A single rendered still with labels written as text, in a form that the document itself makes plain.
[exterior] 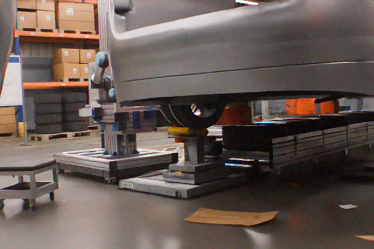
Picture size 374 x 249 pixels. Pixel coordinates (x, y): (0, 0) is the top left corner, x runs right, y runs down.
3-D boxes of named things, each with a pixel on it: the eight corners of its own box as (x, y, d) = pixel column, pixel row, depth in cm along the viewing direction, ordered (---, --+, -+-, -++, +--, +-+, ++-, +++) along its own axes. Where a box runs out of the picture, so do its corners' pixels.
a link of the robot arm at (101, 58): (103, 90, 455) (115, 59, 410) (89, 91, 449) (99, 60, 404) (101, 80, 460) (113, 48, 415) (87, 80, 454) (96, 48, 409)
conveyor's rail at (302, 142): (273, 163, 408) (273, 138, 407) (268, 163, 412) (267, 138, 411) (374, 138, 588) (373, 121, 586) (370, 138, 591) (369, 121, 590)
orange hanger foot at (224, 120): (242, 125, 417) (240, 86, 415) (198, 125, 452) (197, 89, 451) (252, 124, 429) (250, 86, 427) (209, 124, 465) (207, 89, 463)
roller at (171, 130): (190, 134, 382) (190, 127, 382) (165, 134, 402) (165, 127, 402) (195, 134, 386) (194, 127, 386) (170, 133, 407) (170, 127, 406)
